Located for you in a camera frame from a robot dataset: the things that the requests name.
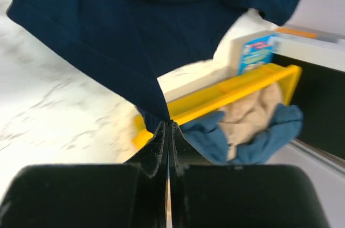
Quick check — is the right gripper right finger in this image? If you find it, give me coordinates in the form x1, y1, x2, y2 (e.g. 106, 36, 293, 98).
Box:
169, 121, 213, 177

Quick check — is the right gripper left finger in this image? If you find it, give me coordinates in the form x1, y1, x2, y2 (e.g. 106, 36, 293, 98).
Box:
122, 121, 169, 178

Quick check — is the navy blue t shirt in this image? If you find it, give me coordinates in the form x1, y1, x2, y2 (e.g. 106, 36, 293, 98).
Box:
6, 0, 299, 133

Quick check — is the beige t shirt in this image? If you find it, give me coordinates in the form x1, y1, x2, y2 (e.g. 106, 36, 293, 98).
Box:
219, 82, 283, 161

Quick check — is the blue small book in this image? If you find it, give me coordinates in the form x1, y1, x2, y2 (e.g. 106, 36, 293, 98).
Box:
237, 31, 278, 75

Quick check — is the yellow plastic bin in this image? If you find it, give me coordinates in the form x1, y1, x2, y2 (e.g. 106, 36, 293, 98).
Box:
131, 63, 302, 151

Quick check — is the black orange folder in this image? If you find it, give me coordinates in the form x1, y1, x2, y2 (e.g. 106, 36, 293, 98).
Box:
274, 33, 344, 151

